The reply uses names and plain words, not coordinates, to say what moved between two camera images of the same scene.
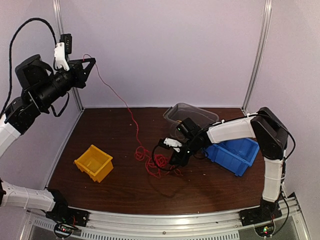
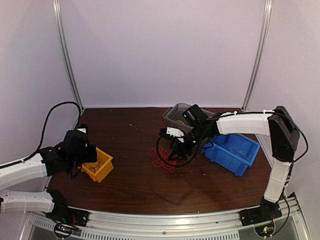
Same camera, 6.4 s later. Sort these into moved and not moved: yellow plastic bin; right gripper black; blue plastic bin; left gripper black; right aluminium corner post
Moved: left gripper black
Not moved: yellow plastic bin; blue plastic bin; right aluminium corner post; right gripper black
